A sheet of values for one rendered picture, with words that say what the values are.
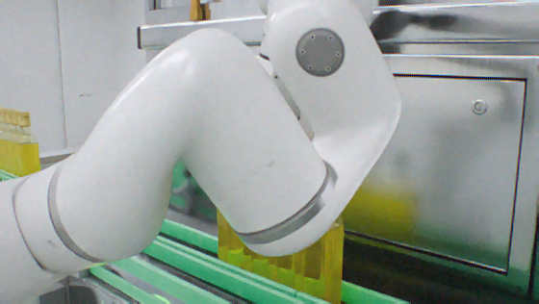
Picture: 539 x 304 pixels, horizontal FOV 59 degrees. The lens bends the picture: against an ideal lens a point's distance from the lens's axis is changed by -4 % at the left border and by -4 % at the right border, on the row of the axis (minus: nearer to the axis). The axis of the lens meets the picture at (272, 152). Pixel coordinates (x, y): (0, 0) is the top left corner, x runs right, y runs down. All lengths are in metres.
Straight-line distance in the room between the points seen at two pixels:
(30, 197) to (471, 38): 0.59
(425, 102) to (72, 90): 6.41
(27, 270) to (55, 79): 6.52
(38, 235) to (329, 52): 0.25
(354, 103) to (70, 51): 6.65
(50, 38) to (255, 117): 6.59
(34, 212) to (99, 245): 0.06
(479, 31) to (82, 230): 0.58
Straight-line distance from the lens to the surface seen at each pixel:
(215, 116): 0.30
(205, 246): 1.01
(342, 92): 0.39
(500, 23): 0.73
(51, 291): 1.15
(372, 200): 0.84
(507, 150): 0.73
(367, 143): 0.39
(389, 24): 0.80
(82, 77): 7.05
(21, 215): 0.39
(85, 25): 7.09
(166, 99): 0.29
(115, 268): 0.98
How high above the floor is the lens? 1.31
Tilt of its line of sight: 11 degrees down
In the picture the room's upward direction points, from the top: straight up
